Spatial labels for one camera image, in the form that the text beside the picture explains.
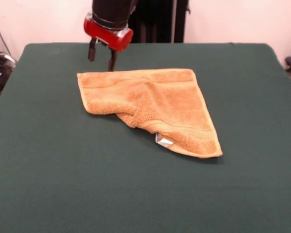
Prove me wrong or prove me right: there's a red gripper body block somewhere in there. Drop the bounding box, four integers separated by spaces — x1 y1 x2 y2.
83 12 134 53

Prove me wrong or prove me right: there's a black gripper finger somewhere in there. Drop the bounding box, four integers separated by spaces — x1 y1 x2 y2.
87 38 97 63
107 49 117 72

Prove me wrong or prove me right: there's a tan terry towel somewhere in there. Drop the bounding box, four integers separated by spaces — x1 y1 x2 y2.
77 68 223 160

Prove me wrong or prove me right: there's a dark green table cloth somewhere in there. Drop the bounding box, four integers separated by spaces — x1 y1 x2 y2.
0 42 291 233

